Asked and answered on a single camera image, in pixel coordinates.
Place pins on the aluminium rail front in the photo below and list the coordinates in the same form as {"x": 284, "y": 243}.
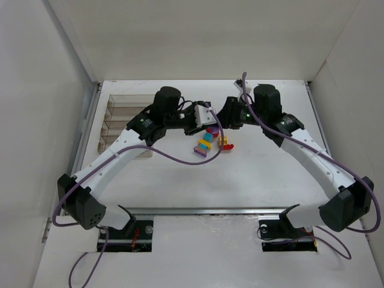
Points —
{"x": 206, "y": 211}

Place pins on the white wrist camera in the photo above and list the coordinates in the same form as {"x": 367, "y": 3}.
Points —
{"x": 204, "y": 115}
{"x": 241, "y": 86}

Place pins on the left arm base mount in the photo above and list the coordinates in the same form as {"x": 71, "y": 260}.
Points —
{"x": 139, "y": 240}

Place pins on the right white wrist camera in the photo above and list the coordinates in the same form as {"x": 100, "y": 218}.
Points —
{"x": 241, "y": 86}

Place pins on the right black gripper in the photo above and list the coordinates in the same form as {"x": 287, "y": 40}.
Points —
{"x": 225, "y": 112}

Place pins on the yellow lego plate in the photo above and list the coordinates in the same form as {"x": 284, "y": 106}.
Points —
{"x": 204, "y": 144}

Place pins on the small yellow lego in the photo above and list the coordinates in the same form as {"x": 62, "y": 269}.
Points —
{"x": 222, "y": 140}

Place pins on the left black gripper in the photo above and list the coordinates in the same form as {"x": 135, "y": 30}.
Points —
{"x": 194, "y": 126}

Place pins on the purple tan lego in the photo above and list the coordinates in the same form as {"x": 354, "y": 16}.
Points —
{"x": 200, "y": 151}

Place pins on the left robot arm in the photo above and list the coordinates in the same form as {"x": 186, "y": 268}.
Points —
{"x": 79, "y": 194}

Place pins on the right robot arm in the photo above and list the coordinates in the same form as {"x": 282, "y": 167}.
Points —
{"x": 349, "y": 196}

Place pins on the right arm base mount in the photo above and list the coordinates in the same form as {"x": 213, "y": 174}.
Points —
{"x": 277, "y": 236}

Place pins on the red rounded lego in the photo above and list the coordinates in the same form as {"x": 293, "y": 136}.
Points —
{"x": 213, "y": 130}

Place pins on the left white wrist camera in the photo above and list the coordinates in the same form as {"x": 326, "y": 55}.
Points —
{"x": 204, "y": 115}

